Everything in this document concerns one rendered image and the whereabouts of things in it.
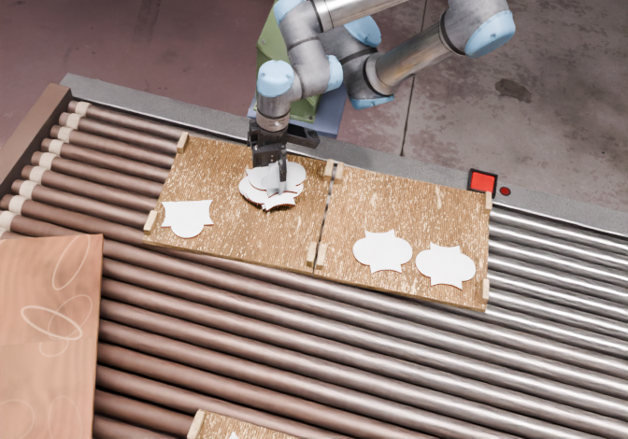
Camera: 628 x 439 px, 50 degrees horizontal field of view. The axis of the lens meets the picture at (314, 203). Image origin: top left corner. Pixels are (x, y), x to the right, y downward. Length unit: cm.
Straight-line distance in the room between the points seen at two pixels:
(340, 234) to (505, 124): 191
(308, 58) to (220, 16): 230
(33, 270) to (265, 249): 51
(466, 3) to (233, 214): 73
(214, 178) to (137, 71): 177
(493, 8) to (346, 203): 58
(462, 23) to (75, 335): 103
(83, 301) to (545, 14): 333
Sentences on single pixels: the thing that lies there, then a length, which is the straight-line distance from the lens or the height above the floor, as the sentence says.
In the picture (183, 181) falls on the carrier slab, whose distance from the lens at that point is 175.
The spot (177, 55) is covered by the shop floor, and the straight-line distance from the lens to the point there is 353.
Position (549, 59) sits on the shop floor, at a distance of 392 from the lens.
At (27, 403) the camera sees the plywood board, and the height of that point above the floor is 104.
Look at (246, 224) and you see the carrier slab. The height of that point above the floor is 94.
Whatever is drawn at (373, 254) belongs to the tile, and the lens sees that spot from 163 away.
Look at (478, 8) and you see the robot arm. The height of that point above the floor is 144.
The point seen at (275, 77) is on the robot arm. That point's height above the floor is 133.
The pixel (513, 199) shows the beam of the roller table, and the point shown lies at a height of 92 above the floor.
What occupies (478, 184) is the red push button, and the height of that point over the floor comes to 93.
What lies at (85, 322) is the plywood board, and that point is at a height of 104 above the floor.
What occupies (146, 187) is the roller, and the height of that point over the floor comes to 92.
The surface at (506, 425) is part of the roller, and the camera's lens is 156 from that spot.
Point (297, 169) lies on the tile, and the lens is 172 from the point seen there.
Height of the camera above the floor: 229
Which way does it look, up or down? 52 degrees down
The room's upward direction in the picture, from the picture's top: 8 degrees clockwise
